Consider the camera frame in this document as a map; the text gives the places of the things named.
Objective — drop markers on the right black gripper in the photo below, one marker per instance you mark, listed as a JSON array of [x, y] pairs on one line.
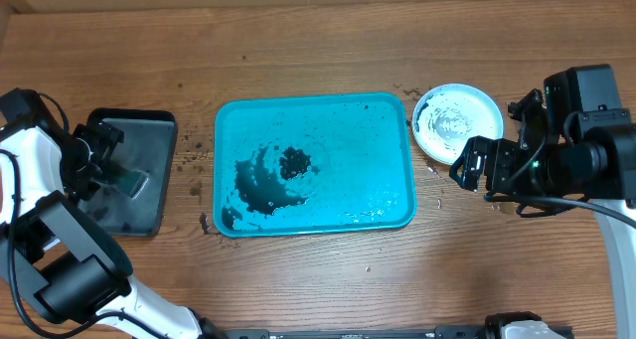
[[501, 155]]

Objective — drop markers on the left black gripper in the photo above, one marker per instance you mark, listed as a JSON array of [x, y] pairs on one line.
[[103, 137]]

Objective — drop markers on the green scrubbing sponge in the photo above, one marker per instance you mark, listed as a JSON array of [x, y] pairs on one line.
[[129, 182]]

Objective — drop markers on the light blue plate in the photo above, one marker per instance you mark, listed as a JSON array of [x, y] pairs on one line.
[[447, 116]]

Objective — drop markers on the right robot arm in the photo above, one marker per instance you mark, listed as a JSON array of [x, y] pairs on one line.
[[576, 150]]

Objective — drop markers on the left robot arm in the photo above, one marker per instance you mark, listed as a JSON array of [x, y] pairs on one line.
[[55, 258]]

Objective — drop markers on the black water tray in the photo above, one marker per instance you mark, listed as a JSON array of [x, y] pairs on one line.
[[148, 146]]

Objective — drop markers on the teal plastic tray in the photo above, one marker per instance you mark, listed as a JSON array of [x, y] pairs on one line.
[[312, 165]]

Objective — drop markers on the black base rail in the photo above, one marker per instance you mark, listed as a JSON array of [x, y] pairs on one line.
[[438, 332]]

